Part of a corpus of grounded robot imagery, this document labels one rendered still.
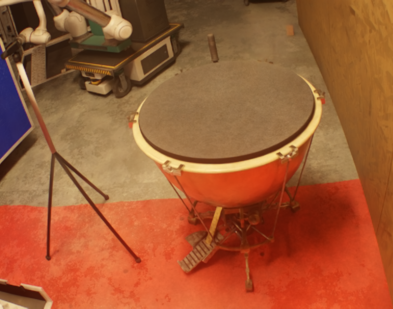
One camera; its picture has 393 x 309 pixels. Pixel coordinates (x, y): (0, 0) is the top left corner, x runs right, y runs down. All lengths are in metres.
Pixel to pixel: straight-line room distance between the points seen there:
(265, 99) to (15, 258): 1.69
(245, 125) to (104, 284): 1.12
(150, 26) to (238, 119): 2.22
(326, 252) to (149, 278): 0.86
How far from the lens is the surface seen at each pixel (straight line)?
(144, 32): 3.51
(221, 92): 1.61
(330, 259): 1.99
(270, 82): 1.64
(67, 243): 2.37
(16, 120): 3.09
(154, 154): 1.41
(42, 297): 2.14
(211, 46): 1.90
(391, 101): 1.66
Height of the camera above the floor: 1.62
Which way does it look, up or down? 37 degrees down
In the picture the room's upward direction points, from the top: 12 degrees counter-clockwise
